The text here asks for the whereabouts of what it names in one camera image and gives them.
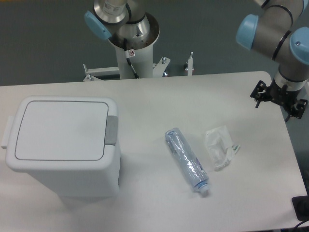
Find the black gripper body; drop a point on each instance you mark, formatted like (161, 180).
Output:
(281, 96)

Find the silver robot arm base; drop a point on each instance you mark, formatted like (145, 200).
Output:
(125, 23)

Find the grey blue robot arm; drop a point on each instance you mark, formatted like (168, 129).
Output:
(270, 35)

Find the white plastic trash can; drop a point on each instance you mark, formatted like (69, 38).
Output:
(97, 178)

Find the white trash can lid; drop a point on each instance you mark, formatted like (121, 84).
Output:
(62, 131)

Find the crumpled clear plastic wrapper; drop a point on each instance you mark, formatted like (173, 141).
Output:
(220, 147)

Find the crushed clear plastic bottle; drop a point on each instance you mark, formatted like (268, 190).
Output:
(187, 161)

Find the black device at table edge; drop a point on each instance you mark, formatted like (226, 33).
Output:
(301, 207)

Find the grey lid push button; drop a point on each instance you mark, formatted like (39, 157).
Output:
(111, 131)

